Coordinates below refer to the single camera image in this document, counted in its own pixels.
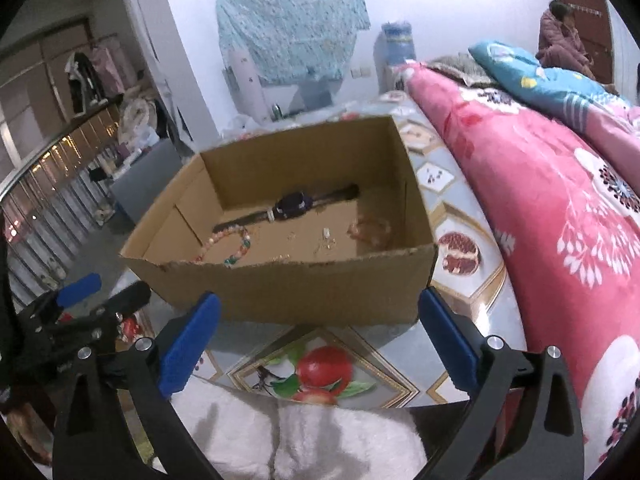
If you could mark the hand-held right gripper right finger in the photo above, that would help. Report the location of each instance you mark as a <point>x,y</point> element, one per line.
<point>452,345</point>

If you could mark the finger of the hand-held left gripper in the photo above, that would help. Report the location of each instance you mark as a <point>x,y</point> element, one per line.
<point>127,297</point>
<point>80,287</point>

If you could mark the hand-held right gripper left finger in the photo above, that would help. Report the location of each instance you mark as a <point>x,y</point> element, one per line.
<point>190,345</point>

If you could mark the brown cardboard box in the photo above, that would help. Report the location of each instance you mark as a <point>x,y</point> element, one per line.
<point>300,290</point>

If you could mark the silver earrings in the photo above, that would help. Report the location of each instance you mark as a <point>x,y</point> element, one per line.
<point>326,234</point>

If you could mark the purple black smartwatch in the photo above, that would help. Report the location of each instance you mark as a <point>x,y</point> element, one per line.
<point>292,204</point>

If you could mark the person's left hand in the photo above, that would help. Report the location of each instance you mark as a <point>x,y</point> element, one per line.
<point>25,425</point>

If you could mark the fruit print tablecloth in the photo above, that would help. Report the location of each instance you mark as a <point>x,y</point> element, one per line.
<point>465,320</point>

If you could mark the dark cloth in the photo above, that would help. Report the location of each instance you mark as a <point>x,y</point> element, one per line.
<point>440,425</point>

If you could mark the stair railing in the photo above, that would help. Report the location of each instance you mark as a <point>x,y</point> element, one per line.
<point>60,200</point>

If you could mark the grey storage box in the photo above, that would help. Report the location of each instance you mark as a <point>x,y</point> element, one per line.
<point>145,180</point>

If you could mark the white fluffy garment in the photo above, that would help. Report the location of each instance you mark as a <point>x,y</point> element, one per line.
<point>340,435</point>

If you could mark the pink floral blanket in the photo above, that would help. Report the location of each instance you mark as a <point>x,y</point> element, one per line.
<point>525,185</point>

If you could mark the white patterned cloth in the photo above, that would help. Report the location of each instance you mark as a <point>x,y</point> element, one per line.
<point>135,115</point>

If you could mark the white plastic bag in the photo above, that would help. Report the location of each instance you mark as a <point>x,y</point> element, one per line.
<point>240,125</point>

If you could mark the black white hanging jacket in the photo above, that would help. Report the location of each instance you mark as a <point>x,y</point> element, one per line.
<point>82,80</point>

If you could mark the brown wardrobe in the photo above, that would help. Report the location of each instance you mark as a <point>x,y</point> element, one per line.
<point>30,75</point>

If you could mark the pink hanging garment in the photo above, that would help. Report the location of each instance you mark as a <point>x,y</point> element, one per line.
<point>107,67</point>

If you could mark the white standing appliance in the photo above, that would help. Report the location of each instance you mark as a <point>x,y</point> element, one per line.
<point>245,90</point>

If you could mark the light pink quilt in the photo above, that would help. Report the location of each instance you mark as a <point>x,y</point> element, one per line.
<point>615,125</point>

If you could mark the grey patterned cushion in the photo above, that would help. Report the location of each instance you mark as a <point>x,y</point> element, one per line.
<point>460,67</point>

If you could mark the blue patterned pillow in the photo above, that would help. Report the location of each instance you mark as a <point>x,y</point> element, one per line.
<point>525,67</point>

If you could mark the blue water jug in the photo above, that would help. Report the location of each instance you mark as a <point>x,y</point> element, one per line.
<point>399,42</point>

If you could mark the white wall socket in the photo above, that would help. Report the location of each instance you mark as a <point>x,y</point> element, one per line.
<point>361,72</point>

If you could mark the blue floral wall cloth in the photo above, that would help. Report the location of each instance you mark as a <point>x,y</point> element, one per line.
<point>290,25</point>

